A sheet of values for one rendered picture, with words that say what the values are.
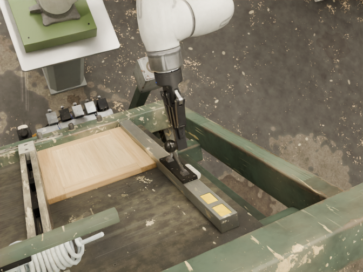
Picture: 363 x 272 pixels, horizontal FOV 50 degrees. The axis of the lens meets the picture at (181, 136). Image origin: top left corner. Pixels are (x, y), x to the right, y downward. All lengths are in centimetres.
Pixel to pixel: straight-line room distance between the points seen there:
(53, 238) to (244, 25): 287
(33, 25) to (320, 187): 153
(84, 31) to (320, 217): 152
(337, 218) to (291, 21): 284
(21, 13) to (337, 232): 173
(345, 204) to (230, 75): 229
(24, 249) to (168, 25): 62
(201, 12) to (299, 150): 221
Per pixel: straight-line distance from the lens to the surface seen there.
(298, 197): 109
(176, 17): 101
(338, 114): 343
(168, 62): 102
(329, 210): 86
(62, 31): 203
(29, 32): 204
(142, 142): 149
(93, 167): 144
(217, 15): 109
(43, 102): 277
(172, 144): 110
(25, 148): 168
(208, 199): 104
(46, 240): 64
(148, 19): 100
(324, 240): 80
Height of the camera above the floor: 261
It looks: 69 degrees down
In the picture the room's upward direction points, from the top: 45 degrees clockwise
